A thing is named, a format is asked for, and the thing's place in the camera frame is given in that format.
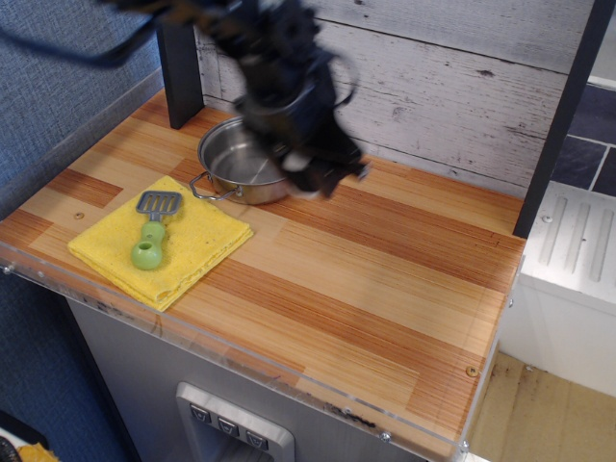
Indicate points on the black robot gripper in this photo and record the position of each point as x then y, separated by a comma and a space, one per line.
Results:
307, 125

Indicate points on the plush sushi roll toy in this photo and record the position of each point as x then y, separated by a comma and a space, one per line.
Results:
303, 186

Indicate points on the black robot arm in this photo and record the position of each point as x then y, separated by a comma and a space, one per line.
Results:
293, 86

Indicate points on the stainless steel pot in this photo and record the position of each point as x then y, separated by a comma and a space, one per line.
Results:
237, 167

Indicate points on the yellow folded cloth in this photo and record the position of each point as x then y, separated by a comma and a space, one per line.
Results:
197, 238

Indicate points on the green grey toy spatula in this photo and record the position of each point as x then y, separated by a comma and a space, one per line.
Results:
147, 254

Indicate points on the clear acrylic front guard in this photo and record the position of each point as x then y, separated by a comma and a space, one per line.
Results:
143, 355

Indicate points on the silver dispenser panel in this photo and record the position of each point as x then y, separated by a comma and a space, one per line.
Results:
219, 430

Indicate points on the white ribbed side cabinet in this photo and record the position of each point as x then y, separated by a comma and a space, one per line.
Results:
561, 317

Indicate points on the yellow object bottom corner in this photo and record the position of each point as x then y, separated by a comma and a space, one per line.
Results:
36, 453

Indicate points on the dark grey left post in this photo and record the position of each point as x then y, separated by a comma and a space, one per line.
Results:
179, 63

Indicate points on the dark grey post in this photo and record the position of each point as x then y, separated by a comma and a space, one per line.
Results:
587, 52
179, 63

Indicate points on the dark grey right post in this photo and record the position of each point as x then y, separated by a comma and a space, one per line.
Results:
587, 52

